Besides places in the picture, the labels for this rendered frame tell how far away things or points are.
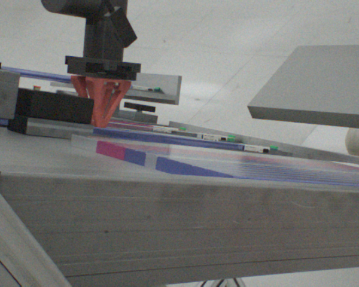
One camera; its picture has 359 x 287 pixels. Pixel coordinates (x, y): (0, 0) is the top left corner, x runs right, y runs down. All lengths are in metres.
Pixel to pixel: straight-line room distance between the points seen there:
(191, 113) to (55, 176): 2.43
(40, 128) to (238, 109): 1.99
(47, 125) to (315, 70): 0.92
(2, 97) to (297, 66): 0.98
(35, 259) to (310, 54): 1.32
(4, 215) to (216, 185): 0.16
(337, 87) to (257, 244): 0.99
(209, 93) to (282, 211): 2.38
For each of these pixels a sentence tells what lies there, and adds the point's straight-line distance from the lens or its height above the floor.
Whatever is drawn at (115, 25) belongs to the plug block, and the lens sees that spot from 0.75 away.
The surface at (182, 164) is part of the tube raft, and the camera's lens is 0.48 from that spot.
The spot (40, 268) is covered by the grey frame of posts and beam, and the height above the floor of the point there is 1.20.
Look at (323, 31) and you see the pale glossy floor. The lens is 2.91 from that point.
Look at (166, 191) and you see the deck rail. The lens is 0.35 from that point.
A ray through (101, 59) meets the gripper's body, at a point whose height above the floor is 1.04.
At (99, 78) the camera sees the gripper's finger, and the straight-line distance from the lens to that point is 0.87.
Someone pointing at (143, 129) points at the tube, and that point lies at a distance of 0.96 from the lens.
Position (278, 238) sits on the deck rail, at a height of 1.05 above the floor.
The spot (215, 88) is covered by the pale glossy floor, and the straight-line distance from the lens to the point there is 2.82.
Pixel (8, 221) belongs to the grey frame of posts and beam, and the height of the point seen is 1.23.
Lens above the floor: 1.35
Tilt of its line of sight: 31 degrees down
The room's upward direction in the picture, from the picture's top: 28 degrees counter-clockwise
